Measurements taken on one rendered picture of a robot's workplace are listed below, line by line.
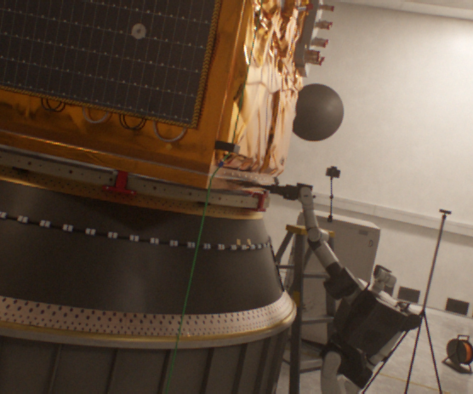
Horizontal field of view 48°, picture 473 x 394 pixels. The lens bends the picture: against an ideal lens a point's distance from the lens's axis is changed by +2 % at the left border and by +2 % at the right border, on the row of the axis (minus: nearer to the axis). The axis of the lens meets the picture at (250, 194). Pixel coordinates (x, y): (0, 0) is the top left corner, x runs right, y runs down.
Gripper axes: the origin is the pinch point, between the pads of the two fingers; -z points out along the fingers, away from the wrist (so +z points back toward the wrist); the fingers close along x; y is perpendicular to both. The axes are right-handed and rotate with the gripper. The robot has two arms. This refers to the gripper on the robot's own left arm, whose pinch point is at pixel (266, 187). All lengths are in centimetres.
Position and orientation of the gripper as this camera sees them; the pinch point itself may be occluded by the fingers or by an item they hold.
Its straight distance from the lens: 302.9
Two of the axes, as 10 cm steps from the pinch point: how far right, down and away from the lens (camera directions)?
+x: 1.7, -0.1, 9.9
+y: 2.1, -9.8, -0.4
